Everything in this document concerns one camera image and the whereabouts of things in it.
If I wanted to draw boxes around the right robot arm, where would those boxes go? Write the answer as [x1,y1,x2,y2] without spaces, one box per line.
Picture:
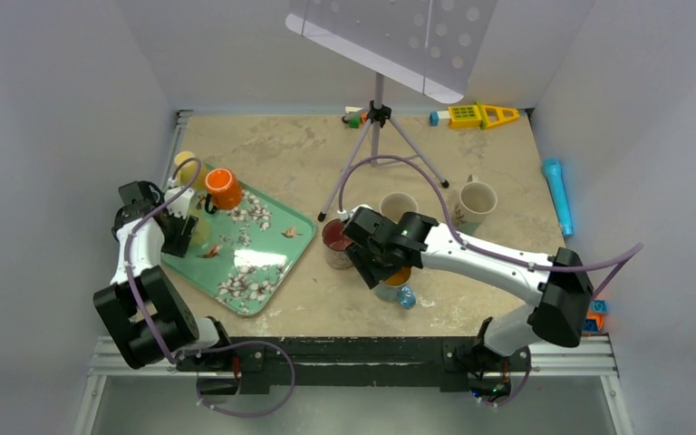
[339,206,593,369]

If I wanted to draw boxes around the blue white toy block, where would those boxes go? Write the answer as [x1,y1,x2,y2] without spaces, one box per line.
[429,110,450,127]

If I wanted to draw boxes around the yellow green toy ramp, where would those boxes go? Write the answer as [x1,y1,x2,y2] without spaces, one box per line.
[476,101,520,131]

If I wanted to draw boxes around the cream dragon mug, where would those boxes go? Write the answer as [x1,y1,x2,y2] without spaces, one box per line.
[379,192,419,223]

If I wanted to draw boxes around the green floral tray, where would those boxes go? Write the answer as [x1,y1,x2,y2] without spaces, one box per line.
[161,182,316,316]

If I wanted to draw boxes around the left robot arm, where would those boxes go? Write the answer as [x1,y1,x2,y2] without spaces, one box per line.
[92,181,234,371]

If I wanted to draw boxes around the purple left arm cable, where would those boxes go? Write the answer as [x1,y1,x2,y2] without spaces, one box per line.
[122,157,204,367]

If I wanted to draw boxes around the pink skull mug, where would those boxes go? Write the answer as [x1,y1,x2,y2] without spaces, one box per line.
[321,219,353,270]

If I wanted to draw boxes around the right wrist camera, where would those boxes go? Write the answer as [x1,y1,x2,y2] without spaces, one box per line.
[337,204,372,224]

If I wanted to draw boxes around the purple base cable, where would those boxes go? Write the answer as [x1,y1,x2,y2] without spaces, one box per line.
[196,341,297,420]

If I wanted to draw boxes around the yellow mug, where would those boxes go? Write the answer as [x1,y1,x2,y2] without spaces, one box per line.
[173,151,208,190]

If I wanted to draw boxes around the blue toy flashlight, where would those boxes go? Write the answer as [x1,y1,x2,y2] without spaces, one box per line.
[542,159,574,238]

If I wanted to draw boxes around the blue butterfly mug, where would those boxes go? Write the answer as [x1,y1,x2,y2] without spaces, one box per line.
[372,267,417,310]

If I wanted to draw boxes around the yellow toy grid block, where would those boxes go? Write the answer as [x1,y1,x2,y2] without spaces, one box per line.
[448,104,483,130]

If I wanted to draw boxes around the lime green mug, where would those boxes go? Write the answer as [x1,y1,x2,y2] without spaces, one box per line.
[189,210,211,248]

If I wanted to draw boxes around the white music stand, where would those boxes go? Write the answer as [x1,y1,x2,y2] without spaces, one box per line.
[285,0,499,223]

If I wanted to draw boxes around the small toy blocks pile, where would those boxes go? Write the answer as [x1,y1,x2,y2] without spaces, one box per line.
[583,299,609,336]

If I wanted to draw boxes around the orange mug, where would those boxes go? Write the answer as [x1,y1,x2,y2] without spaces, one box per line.
[204,168,244,214]

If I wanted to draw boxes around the cream coral shell mug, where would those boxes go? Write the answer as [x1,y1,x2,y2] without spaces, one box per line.
[449,174,498,236]

